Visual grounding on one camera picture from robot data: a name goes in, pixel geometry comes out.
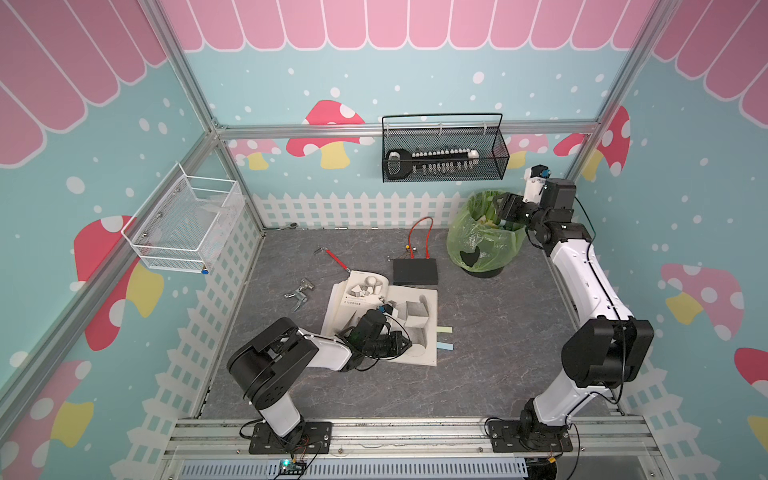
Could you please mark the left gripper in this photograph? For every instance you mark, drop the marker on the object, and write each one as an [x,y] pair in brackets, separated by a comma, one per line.
[396,350]

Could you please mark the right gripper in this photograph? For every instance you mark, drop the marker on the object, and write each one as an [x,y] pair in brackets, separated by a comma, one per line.
[512,203]

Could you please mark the sketch drawing book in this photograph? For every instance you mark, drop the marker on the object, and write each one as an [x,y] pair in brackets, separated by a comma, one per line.
[414,309]

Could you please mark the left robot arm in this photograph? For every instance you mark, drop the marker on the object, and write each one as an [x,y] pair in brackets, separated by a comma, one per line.
[268,365]

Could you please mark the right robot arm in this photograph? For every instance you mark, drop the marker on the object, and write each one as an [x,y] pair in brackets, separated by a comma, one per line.
[610,343]

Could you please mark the green bagged trash bin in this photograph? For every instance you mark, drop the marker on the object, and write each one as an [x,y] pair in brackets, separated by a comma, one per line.
[479,241]

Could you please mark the black flat box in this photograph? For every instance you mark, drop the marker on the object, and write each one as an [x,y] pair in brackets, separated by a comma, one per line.
[419,272]

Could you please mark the small metal clamp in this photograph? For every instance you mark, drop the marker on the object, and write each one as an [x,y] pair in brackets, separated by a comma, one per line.
[299,294]

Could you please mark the green circuit board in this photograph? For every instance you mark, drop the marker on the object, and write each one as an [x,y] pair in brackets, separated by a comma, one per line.
[292,467]

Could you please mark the black socket bit holder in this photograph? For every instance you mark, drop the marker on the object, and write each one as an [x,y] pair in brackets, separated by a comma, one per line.
[400,164]

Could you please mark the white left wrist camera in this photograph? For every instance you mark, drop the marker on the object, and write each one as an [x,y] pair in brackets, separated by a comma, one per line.
[388,309]

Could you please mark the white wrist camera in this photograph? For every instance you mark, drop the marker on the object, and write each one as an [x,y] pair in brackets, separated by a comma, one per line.
[535,180]
[388,309]

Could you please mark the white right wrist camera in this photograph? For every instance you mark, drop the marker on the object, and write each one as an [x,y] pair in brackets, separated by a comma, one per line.
[535,180]

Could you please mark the red handled tool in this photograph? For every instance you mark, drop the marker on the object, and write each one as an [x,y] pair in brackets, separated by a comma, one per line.
[334,257]

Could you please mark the black wire wall basket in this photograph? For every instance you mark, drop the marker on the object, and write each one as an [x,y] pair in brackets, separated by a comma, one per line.
[443,147]

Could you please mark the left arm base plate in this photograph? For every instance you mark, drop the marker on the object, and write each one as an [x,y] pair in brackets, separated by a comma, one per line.
[307,437]

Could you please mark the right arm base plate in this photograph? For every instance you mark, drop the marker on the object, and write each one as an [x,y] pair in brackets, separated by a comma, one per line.
[516,436]

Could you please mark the white wire wall basket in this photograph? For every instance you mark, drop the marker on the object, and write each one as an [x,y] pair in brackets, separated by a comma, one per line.
[186,223]

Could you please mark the grey slotted cable duct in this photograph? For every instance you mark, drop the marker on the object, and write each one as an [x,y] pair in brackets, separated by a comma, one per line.
[372,468]

